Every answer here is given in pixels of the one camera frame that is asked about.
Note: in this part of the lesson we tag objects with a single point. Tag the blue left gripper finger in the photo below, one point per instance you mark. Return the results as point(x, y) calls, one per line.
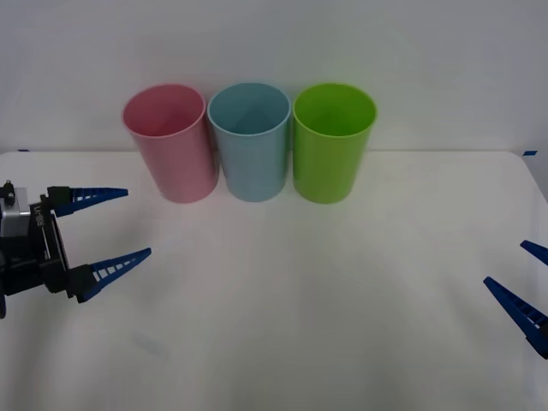
point(81, 198)
point(103, 272)

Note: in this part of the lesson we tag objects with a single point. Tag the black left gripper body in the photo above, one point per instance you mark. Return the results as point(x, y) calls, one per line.
point(49, 248)

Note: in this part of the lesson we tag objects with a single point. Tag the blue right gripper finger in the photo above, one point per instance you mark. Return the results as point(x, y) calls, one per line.
point(520, 310)
point(538, 252)

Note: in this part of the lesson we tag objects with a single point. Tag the pink plastic waste bin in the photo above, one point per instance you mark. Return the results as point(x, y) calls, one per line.
point(180, 162)

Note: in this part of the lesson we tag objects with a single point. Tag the pale blue plastic waste bin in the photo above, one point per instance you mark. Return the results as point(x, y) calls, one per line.
point(252, 167)

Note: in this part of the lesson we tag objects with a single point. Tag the green plastic waste bin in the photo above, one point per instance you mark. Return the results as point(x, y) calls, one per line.
point(327, 167)

